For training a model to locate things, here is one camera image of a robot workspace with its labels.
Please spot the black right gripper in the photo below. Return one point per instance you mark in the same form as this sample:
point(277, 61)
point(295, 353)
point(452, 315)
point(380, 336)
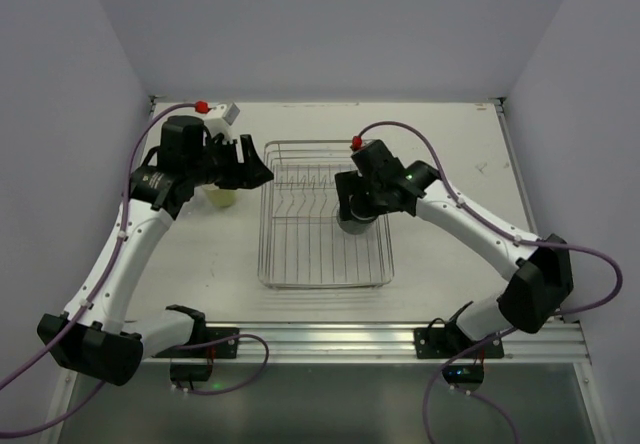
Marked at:
point(347, 192)

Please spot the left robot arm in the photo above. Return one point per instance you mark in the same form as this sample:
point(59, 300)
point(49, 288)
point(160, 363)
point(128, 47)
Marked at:
point(90, 336)

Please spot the dark grey ceramic mug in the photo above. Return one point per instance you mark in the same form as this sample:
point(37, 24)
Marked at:
point(352, 224)

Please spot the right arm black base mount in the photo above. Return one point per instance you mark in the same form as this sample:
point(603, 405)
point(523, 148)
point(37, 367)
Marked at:
point(441, 339)

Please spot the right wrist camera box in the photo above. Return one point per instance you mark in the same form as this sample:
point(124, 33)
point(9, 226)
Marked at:
point(357, 143)

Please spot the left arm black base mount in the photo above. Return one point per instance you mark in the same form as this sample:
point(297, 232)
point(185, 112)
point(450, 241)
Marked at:
point(225, 350)

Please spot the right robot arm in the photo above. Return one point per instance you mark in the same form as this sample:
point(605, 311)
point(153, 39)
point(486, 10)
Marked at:
point(537, 271)

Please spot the yellow-green ceramic mug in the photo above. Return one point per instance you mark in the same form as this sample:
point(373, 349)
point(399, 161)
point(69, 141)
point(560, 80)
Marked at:
point(221, 198)

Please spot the aluminium table edge rail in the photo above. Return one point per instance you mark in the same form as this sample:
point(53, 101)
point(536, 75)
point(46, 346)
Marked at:
point(393, 343)

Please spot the metal wire dish rack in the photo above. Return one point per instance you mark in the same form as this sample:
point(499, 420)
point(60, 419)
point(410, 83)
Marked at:
point(301, 245)

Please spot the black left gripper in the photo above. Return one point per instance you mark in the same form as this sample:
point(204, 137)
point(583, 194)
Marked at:
point(235, 162)

